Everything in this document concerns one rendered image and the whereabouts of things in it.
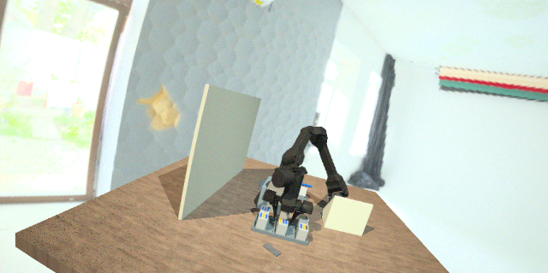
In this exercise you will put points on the grey flat bar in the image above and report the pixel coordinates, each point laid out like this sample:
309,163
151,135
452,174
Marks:
271,249

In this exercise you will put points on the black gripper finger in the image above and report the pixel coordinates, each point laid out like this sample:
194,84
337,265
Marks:
295,215
274,209

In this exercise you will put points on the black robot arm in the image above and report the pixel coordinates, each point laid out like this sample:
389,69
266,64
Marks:
289,173

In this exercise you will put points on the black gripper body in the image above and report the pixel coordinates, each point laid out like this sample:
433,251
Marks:
271,197

